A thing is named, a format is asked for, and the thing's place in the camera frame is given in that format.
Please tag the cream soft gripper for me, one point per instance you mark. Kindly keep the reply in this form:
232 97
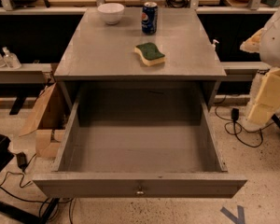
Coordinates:
276 44

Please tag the grey top drawer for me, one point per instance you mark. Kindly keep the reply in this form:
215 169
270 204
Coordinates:
128 143

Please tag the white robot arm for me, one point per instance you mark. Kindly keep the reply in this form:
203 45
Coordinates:
265 89

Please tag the black power adapter right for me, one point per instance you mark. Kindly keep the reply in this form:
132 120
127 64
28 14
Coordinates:
234 114

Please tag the black power adapter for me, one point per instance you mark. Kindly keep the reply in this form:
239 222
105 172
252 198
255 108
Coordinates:
234 114
21 160

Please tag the green yellow sponge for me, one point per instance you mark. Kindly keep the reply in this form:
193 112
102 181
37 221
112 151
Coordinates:
149 54

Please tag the blue Pepsi soda can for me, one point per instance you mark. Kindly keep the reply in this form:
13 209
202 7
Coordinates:
149 18

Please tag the white ceramic bowl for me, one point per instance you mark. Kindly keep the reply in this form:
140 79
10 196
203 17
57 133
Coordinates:
111 13

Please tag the brown cardboard box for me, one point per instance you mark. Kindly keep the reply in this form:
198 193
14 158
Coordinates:
46 121

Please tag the clear sanitizer bottle right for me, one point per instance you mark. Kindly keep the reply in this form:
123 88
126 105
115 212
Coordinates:
11 59

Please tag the black power adapter left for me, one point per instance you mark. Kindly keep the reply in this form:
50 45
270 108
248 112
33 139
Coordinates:
21 160

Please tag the black stand leg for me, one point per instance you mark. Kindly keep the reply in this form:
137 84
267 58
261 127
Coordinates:
25 217

